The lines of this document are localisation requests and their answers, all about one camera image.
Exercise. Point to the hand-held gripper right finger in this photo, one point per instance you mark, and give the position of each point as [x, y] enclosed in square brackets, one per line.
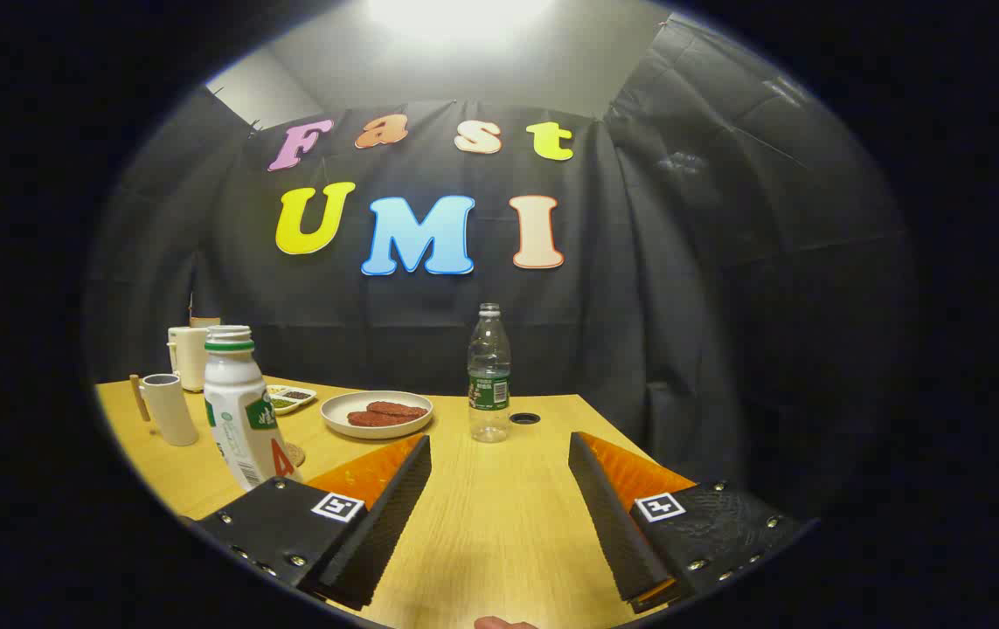
[613, 524]

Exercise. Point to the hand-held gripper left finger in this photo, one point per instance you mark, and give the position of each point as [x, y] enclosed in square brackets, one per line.
[381, 524]

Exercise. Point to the round wooden coaster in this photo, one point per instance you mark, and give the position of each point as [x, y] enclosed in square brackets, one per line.
[295, 454]

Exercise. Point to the clear plastic water bottle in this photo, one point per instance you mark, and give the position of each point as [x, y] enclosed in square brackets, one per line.
[489, 376]

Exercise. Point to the brown meat patty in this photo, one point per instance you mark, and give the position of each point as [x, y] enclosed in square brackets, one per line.
[372, 419]
[398, 409]

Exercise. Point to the wooden table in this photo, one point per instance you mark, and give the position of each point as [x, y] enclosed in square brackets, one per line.
[499, 524]

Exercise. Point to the white round plate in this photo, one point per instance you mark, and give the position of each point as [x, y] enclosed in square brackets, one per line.
[337, 418]

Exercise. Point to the small white seed tray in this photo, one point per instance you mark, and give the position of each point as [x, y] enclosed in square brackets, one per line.
[291, 397]

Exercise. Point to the cream toaster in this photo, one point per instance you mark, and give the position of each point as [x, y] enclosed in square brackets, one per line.
[189, 358]

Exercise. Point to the brown toast slice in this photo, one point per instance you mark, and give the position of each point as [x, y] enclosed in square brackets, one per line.
[204, 321]

